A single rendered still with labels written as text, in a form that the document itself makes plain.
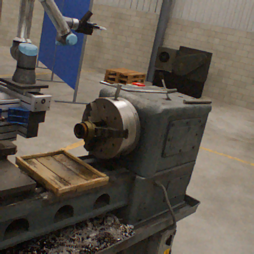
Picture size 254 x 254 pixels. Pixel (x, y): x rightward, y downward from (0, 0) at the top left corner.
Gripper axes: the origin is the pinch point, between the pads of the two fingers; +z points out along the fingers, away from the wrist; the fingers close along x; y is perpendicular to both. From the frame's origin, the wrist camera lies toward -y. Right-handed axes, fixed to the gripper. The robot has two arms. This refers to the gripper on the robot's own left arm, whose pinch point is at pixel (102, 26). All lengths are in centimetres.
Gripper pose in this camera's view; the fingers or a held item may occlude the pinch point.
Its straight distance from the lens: 246.7
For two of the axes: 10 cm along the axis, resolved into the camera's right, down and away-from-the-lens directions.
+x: 5.2, 4.5, -7.2
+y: -2.7, 8.9, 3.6
